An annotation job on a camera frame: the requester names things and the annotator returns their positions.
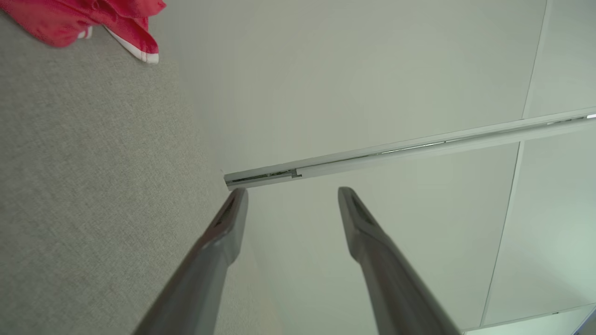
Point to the red shorts with white stripe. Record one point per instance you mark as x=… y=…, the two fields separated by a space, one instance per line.
x=70 y=18

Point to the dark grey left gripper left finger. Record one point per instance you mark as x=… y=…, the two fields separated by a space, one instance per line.
x=212 y=274

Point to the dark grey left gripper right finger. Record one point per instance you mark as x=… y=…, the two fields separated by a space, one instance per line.
x=391 y=288

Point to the grey double partition post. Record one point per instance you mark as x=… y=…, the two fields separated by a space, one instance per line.
x=419 y=149

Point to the grey fabric sofa cushion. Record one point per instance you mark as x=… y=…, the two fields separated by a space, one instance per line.
x=93 y=186

